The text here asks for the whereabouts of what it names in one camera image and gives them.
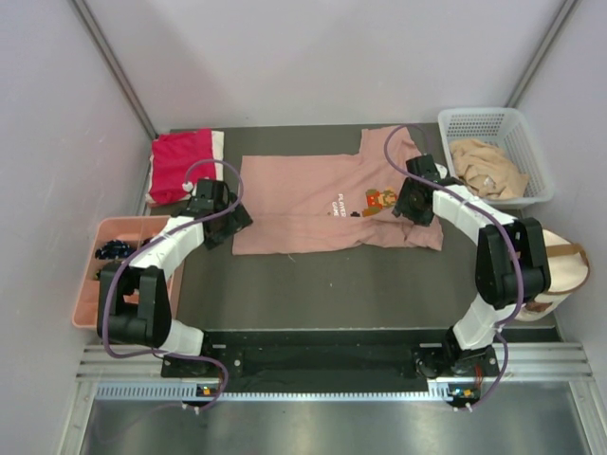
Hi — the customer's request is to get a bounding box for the pink printed t shirt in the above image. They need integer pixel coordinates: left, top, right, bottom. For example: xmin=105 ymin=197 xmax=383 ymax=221
xmin=232 ymin=126 xmax=444 ymax=256

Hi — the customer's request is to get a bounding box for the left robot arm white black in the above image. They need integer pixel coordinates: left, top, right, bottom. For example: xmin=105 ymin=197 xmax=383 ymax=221
xmin=97 ymin=180 xmax=252 ymax=376

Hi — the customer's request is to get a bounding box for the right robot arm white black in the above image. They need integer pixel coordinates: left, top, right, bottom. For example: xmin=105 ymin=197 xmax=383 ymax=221
xmin=393 ymin=155 xmax=551 ymax=375

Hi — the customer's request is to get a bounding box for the folded red t shirt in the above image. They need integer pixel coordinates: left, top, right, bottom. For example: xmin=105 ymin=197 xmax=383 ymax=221
xmin=150 ymin=128 xmax=219 ymax=206

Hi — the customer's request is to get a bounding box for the folded cream t shirt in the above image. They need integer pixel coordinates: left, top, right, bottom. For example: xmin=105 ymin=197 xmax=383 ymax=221
xmin=144 ymin=130 xmax=226 ymax=208

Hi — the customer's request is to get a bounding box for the beige crumpled t shirt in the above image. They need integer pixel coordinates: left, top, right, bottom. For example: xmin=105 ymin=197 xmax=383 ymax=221
xmin=449 ymin=138 xmax=529 ymax=201

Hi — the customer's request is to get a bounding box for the white perforated plastic basket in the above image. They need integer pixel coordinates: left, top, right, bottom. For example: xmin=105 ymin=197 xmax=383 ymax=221
xmin=438 ymin=107 xmax=555 ymax=210

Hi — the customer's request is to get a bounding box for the pink compartment tray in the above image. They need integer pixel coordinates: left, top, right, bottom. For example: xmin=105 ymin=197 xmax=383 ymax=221
xmin=72 ymin=215 xmax=169 ymax=331

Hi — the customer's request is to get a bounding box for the dark blue rolled sock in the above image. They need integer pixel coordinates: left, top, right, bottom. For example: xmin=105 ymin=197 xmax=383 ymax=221
xmin=94 ymin=239 xmax=137 ymax=261

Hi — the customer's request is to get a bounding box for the cream round fabric bag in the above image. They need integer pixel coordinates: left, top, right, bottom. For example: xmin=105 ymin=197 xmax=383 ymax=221
xmin=516 ymin=229 xmax=591 ymax=322

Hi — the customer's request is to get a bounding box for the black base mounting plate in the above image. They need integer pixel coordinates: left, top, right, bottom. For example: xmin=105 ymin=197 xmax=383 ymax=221
xmin=160 ymin=329 xmax=504 ymax=392

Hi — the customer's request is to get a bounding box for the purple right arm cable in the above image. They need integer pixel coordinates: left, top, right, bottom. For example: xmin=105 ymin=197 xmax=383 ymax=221
xmin=382 ymin=123 xmax=526 ymax=412

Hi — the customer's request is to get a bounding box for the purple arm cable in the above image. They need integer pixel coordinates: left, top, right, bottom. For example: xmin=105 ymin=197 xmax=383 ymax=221
xmin=382 ymin=123 xmax=526 ymax=412
xmin=101 ymin=159 xmax=246 ymax=413

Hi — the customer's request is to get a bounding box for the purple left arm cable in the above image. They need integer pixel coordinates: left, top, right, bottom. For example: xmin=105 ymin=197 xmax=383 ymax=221
xmin=101 ymin=159 xmax=246 ymax=413

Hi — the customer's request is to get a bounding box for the aluminium rail frame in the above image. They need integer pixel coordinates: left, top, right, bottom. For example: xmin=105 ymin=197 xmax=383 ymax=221
xmin=58 ymin=342 xmax=606 ymax=454

